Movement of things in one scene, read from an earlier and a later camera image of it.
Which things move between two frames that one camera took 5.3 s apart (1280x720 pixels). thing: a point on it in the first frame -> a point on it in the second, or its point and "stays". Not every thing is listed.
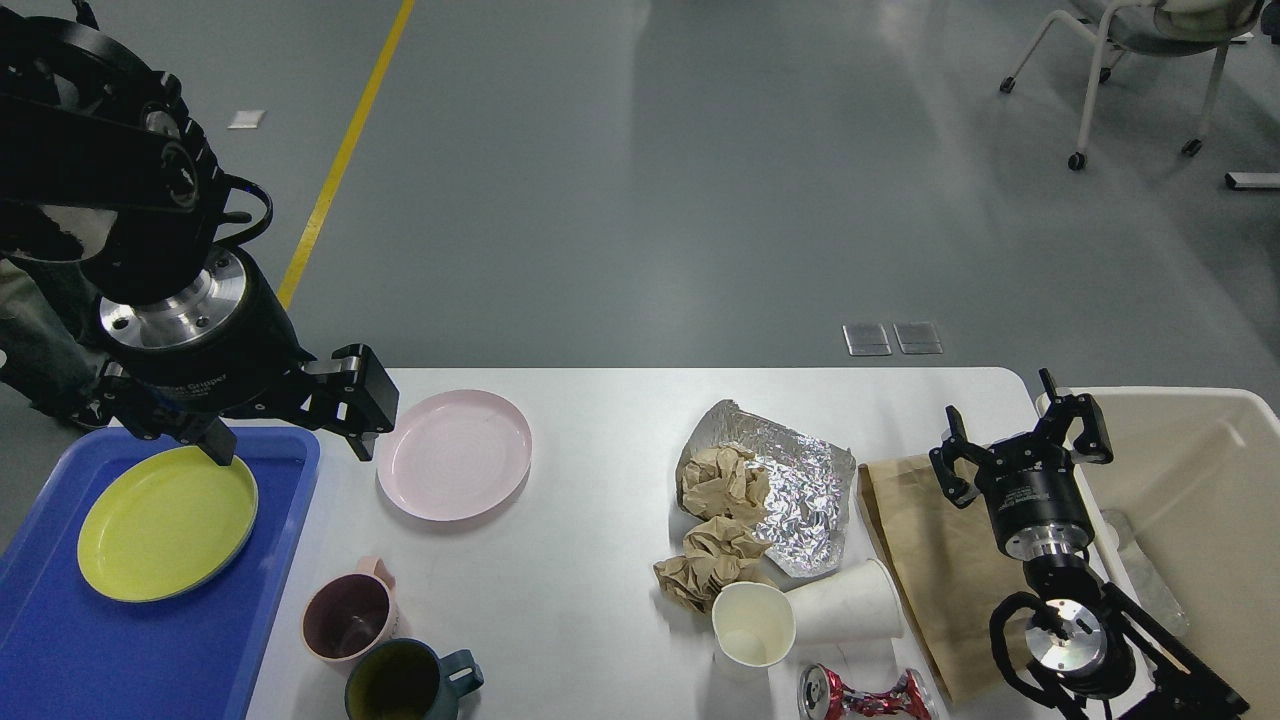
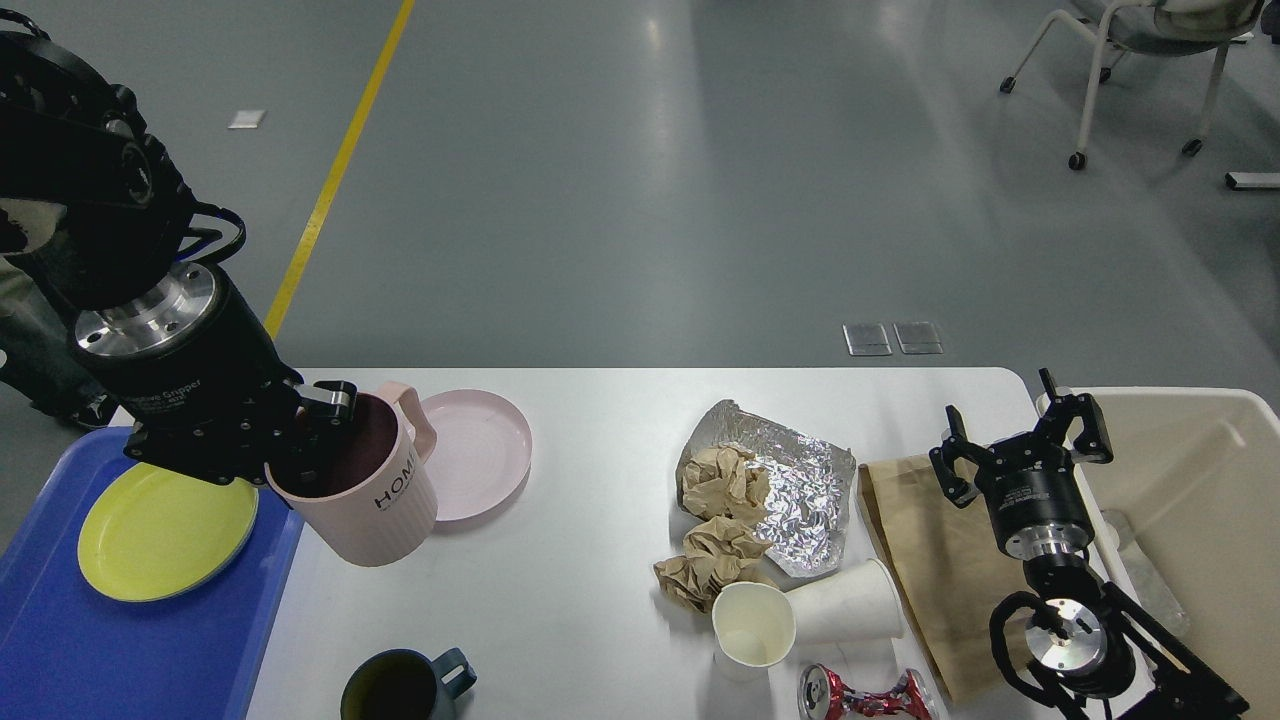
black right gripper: (1033, 488) stays
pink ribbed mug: (348, 615) -> (354, 490)
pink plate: (454, 456) stays
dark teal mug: (403, 679) stays
